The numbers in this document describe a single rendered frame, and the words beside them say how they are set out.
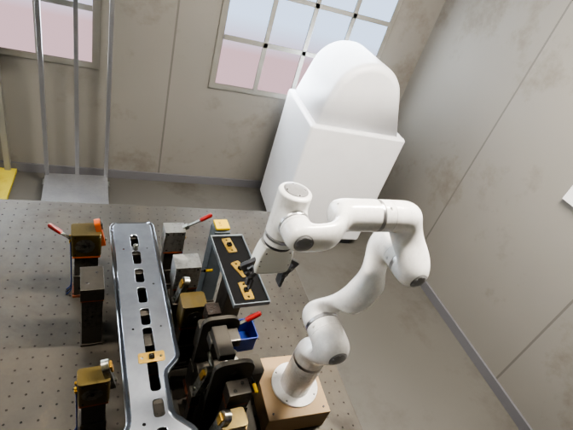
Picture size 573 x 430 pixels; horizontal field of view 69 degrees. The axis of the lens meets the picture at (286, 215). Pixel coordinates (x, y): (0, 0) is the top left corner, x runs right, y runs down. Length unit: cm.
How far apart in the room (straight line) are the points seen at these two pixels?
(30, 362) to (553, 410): 290
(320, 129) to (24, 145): 238
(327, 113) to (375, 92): 37
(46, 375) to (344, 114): 242
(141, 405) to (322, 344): 58
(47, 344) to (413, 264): 142
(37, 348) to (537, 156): 301
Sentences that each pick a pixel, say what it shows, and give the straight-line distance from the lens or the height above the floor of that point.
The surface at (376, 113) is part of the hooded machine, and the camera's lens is 329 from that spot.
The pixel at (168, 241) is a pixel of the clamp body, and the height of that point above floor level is 101.
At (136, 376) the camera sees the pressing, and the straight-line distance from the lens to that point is 149.
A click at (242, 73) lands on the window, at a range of 370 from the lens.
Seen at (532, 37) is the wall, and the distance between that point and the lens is 351.
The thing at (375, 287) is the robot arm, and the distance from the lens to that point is 136.
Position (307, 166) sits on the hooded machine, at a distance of 326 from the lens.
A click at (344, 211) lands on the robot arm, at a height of 173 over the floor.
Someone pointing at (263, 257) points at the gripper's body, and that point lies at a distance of 108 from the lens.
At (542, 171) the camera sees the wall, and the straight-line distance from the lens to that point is 322.
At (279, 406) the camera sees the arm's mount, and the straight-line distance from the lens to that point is 174.
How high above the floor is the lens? 227
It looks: 34 degrees down
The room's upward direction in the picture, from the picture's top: 19 degrees clockwise
